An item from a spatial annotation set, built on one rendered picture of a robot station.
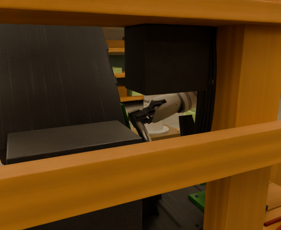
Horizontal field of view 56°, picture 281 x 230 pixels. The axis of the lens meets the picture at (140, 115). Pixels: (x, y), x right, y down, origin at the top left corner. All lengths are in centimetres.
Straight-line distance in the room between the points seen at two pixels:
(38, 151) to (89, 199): 19
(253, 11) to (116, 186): 41
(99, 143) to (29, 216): 24
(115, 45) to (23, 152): 582
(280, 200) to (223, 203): 49
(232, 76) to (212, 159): 20
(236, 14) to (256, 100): 22
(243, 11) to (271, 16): 7
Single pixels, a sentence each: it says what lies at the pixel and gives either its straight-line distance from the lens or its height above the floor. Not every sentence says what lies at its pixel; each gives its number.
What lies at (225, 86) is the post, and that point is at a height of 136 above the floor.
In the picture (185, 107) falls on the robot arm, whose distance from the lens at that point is 91.
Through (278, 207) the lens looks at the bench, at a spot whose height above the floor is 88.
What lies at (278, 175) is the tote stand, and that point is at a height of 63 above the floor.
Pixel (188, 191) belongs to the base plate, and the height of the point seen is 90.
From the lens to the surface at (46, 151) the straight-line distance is 60.
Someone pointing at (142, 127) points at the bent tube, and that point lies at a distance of 85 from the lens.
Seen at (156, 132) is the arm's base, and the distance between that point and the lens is 160.
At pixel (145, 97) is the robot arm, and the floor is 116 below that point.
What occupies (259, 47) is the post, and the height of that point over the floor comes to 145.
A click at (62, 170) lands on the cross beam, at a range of 43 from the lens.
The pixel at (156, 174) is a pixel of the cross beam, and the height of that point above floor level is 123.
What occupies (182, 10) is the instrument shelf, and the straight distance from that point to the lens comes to 48.
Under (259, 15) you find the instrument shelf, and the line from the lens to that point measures 59.
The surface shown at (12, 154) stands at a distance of 61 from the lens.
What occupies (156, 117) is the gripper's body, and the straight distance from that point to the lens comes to 89.
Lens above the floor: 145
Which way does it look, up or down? 14 degrees down
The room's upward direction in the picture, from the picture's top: straight up
